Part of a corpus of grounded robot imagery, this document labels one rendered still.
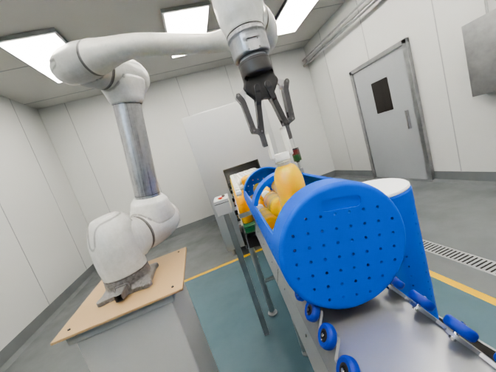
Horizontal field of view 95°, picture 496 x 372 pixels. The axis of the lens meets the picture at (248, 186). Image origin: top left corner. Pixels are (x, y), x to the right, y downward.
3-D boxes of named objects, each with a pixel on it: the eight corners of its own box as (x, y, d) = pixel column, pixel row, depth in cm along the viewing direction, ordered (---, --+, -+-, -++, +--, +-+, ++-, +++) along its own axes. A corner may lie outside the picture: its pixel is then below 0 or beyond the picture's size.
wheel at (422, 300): (420, 305, 43) (426, 297, 43) (401, 291, 47) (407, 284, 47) (437, 317, 43) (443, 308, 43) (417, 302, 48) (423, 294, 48)
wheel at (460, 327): (461, 336, 35) (469, 326, 35) (435, 317, 40) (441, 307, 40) (480, 349, 36) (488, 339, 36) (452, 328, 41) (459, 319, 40)
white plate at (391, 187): (393, 199, 79) (393, 202, 79) (419, 175, 95) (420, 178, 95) (325, 200, 101) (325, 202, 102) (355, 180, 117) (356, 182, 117)
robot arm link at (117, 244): (91, 285, 80) (65, 228, 77) (133, 257, 97) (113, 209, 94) (122, 283, 74) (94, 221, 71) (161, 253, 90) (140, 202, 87)
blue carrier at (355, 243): (288, 323, 49) (270, 193, 45) (246, 218, 135) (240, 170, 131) (411, 297, 51) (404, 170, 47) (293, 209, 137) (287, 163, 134)
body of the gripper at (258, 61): (236, 57, 49) (249, 100, 50) (273, 46, 50) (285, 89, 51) (235, 71, 56) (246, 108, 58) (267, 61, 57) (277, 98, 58)
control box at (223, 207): (218, 217, 148) (212, 202, 147) (218, 209, 168) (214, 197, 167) (232, 212, 149) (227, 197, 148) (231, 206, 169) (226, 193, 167)
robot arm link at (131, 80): (128, 250, 97) (163, 229, 117) (157, 253, 91) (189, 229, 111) (75, 52, 79) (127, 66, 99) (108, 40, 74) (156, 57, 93)
